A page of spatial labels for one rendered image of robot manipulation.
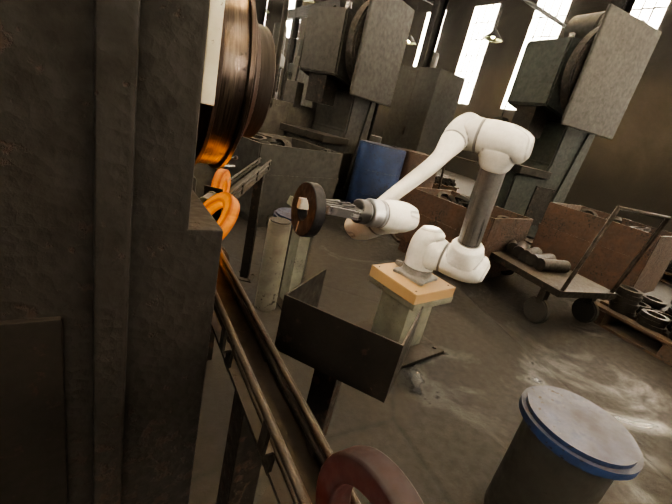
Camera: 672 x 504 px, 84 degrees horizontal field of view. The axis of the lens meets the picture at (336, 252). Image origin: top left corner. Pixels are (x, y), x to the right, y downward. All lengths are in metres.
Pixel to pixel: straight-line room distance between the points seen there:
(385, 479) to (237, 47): 0.78
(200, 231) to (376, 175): 3.88
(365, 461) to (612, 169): 12.91
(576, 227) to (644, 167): 8.47
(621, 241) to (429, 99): 3.06
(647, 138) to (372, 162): 9.69
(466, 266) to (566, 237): 2.85
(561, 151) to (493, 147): 4.76
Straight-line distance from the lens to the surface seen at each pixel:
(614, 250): 4.45
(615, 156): 13.22
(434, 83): 5.91
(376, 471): 0.43
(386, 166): 4.44
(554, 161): 6.26
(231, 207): 1.01
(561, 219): 4.62
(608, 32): 5.93
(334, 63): 4.66
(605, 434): 1.40
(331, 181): 3.86
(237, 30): 0.89
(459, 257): 1.80
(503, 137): 1.56
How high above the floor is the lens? 1.09
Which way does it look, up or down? 20 degrees down
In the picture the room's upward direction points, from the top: 14 degrees clockwise
